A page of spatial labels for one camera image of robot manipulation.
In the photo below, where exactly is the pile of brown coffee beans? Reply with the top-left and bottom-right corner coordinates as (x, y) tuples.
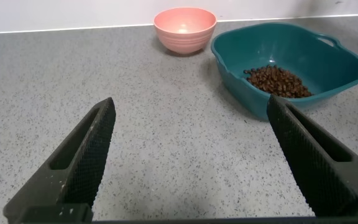
(243, 64), (313, 99)

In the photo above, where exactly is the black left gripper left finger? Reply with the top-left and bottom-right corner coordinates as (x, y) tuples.
(3, 96), (117, 223)

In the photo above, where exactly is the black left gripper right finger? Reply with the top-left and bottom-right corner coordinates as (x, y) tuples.
(266, 95), (358, 218)

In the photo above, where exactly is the pink plastic bowl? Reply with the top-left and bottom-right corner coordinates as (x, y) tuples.
(153, 7), (218, 55)

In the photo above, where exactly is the teal plastic basin with handles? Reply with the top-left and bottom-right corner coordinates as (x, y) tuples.
(210, 22), (358, 121)

